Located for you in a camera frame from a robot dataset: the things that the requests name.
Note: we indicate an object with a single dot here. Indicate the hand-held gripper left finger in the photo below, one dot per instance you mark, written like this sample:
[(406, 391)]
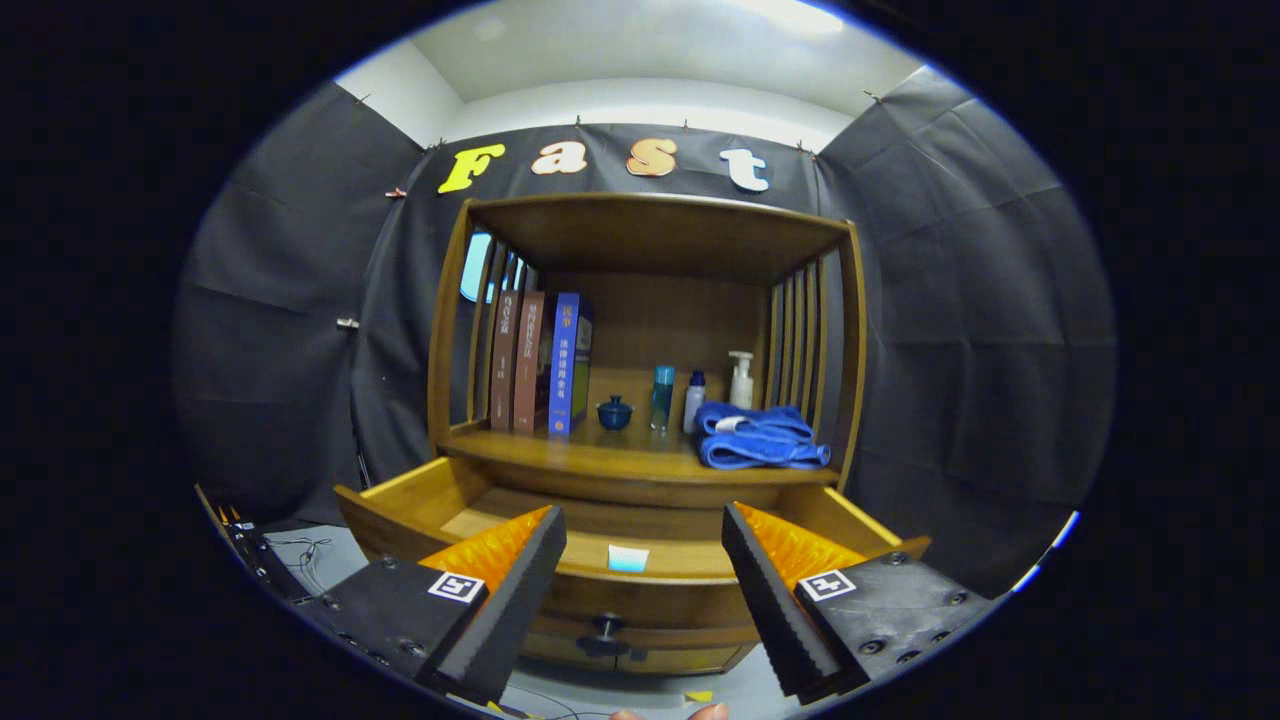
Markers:
[(515, 600)]

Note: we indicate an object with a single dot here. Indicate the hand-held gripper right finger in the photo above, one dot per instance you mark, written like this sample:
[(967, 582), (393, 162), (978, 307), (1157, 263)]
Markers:
[(770, 600)]

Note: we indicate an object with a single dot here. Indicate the wooden drawer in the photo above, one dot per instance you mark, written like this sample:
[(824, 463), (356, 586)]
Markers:
[(650, 600)]

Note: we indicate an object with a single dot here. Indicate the blue squeeze tube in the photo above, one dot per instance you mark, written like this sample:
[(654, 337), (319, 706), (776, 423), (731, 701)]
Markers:
[(628, 558)]

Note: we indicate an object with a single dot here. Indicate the wooden cabinet door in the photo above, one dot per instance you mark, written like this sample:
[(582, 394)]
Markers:
[(690, 660), (560, 652)]

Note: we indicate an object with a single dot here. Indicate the wooden countertop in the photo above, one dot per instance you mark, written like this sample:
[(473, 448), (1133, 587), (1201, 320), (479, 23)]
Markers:
[(600, 455)]

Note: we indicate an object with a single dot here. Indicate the wooden cabinet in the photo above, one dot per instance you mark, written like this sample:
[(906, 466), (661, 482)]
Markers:
[(660, 235)]

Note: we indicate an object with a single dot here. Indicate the folded blue towel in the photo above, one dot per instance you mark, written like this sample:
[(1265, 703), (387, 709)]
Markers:
[(760, 440)]

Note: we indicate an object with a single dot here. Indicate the white bottle with blue cap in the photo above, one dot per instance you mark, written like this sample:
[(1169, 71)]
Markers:
[(694, 405)]

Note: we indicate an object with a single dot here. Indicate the blue lidded cup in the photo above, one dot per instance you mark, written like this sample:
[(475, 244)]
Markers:
[(614, 414)]

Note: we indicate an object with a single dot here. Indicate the white pump bottle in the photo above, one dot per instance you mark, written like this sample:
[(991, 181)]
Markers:
[(741, 385)]

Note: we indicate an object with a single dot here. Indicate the teal glass bottle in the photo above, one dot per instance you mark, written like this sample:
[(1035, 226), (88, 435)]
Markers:
[(662, 400)]

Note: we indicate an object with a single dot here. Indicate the blue book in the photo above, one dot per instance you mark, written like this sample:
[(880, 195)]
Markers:
[(563, 365)]

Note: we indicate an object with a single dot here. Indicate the brown book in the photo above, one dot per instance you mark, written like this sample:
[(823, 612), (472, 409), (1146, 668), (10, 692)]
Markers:
[(528, 360), (503, 360)]

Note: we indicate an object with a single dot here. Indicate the black device with orange parts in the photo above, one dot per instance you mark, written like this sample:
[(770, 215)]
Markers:
[(250, 550)]

